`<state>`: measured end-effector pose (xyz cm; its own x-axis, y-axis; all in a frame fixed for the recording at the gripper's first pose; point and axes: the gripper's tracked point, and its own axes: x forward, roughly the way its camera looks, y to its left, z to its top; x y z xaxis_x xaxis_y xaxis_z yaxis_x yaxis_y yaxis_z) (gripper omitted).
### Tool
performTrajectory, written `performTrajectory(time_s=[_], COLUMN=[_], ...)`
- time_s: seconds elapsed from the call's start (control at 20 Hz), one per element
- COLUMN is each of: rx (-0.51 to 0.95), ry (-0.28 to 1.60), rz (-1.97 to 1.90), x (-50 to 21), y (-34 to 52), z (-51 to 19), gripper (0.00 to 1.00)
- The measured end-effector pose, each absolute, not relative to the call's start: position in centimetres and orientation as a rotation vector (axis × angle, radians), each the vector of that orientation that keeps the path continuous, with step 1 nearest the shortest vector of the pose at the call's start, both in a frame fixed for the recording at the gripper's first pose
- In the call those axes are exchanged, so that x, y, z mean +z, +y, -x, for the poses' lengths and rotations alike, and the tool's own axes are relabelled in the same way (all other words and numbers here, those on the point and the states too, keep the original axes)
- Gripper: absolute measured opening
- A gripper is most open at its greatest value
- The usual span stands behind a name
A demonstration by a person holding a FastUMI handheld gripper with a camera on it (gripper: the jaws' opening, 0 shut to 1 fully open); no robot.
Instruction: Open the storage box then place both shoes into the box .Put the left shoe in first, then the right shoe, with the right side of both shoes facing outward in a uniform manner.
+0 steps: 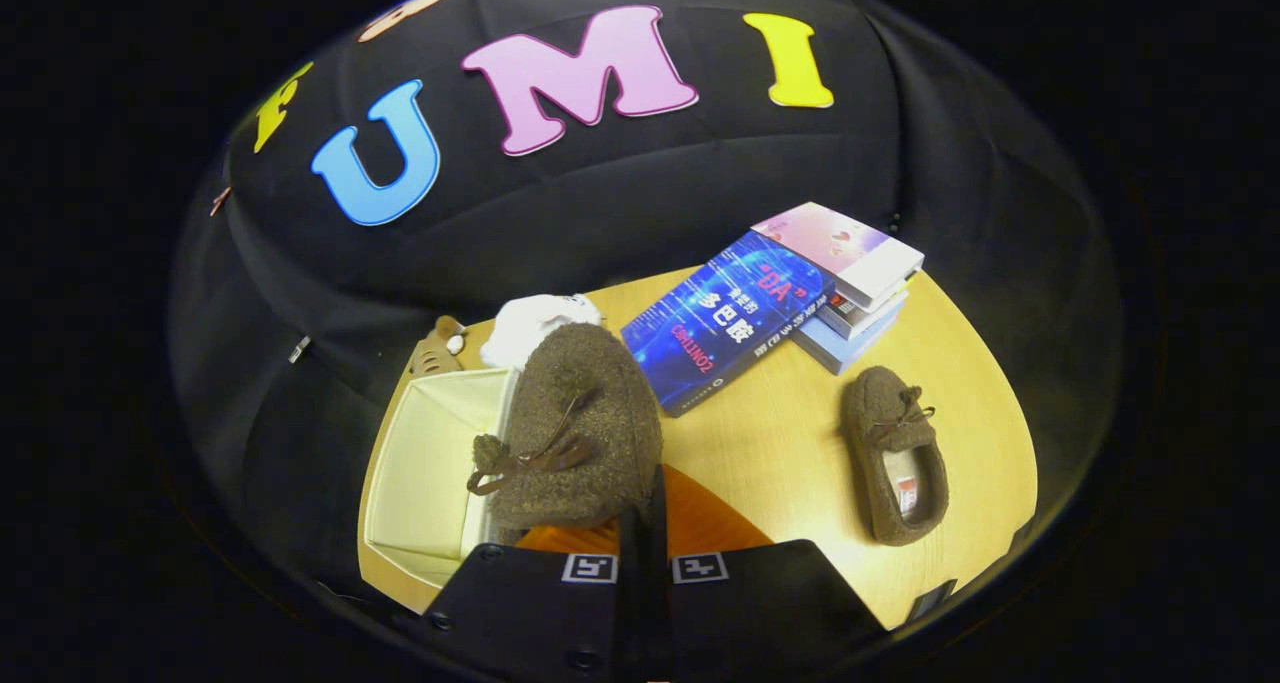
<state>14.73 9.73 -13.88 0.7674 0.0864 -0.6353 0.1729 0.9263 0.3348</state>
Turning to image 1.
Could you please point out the brown fuzzy shoe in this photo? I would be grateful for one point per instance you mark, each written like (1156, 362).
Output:
(875, 398)
(590, 403)

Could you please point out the red cloth clip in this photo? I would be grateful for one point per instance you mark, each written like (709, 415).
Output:
(219, 201)

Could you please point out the pink cover book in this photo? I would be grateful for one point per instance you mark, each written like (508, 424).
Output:
(835, 243)

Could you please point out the grey fabric storage box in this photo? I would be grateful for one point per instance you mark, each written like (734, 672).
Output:
(425, 463)

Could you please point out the silver cloth clip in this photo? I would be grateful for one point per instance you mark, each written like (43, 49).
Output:
(299, 349)

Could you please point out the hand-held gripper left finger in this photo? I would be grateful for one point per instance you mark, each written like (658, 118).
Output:
(632, 613)

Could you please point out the light blue book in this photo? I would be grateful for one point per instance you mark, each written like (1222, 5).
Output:
(840, 348)

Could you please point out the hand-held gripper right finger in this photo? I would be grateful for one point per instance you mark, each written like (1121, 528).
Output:
(660, 613)

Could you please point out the dark blue book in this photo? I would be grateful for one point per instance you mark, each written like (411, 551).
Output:
(720, 323)

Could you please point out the brown plush toy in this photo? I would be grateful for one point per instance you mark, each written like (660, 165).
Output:
(435, 353)

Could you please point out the white plush toy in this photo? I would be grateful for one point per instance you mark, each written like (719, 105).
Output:
(535, 323)

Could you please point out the white and red book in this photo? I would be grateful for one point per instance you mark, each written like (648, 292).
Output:
(860, 315)

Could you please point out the black backdrop cloth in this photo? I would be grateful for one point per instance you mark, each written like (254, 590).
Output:
(600, 203)

